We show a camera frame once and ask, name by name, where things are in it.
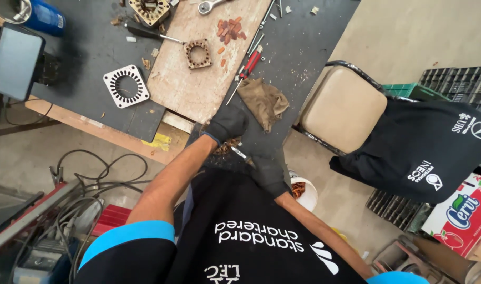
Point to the person's left hand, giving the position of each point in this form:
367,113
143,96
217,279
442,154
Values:
224,123

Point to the person's right hand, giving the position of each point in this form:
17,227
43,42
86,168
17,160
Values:
270,175

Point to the person's left fingers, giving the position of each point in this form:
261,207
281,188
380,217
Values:
238,120

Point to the person's right fingers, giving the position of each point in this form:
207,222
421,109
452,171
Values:
259,165

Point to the metal cutting pliers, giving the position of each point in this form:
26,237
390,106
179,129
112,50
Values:
240,154

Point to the copper wound motor stator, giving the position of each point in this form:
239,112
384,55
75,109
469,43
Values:
228,145

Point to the brown dirty rag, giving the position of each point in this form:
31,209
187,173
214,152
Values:
264,101

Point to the worn wooden board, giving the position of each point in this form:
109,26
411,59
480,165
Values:
201,79

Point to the white plastic bucket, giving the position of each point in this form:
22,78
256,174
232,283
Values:
308,197

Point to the single orange wedge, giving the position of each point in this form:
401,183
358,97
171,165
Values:
221,50
223,62

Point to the person's black printed shirt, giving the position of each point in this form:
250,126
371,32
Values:
240,236

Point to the small brown square stator core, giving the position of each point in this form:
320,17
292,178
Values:
197,53

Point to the short thin metal rod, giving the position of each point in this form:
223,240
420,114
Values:
256,43

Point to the yellow tape patch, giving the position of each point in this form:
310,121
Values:
158,141

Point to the black rubber mat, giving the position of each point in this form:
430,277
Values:
86,51
295,51

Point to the pile of orange wedges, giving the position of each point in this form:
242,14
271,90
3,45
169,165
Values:
230,30

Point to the long thin metal rod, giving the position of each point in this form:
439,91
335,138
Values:
261,24

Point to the beige padded metal chair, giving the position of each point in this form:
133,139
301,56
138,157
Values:
343,108

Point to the silver stator lamination plate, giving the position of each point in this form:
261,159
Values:
126,86

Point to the silver ratchet wrench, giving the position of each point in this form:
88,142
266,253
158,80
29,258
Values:
208,6

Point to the large beige stator core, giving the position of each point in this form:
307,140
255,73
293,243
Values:
149,11

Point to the black plastic crate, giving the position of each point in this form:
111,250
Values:
394,210

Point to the red metal toolbox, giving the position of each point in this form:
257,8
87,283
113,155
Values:
110,219

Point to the black printed jacket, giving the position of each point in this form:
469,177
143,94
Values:
418,154

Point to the green plastic crate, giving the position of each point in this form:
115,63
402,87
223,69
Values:
410,90

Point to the heap of cardboard and scrap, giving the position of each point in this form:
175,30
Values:
429,260

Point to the red printed cardboard box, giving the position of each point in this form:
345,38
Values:
463,215

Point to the stack of black plastic crates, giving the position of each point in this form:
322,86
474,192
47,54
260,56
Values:
461,85

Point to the blue metal can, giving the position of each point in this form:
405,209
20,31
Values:
35,15

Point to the black flat screen device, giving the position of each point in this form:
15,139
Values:
15,61

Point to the grey and blue machine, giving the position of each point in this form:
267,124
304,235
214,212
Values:
31,240

